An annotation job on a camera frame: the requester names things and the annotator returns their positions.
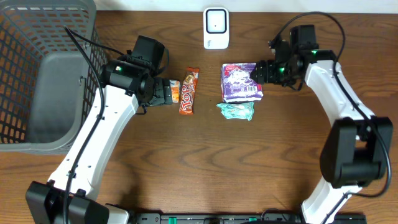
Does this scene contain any orange Kleenex tissue pack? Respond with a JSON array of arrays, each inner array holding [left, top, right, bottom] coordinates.
[[170, 80, 180, 103]]

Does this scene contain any orange Top chocolate bar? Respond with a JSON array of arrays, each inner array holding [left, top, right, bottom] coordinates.
[[179, 67, 200, 115]]

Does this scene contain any purple red tissue pack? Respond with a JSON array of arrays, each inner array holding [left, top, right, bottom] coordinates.
[[221, 63, 264, 103]]

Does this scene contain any teal snack packet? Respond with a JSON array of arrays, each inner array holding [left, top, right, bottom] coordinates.
[[217, 102, 254, 121]]

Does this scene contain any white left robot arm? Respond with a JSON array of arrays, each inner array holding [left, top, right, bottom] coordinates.
[[25, 35, 173, 223]]

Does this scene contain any dark plastic mesh basket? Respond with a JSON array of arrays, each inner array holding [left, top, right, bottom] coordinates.
[[1, 0, 107, 154]]

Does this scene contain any black mounting rail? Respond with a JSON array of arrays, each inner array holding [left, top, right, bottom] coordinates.
[[134, 212, 368, 224]]

